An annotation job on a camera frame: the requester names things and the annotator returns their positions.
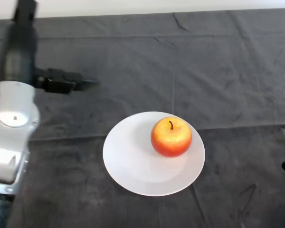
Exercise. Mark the white round plate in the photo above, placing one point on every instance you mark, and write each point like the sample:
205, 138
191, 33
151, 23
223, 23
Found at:
130, 156

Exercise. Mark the black table cloth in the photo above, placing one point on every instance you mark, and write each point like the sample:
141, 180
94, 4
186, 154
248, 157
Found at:
171, 64

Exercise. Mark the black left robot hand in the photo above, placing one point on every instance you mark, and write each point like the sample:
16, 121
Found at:
20, 52

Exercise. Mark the red yellow apple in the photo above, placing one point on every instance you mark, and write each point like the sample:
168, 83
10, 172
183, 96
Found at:
171, 140

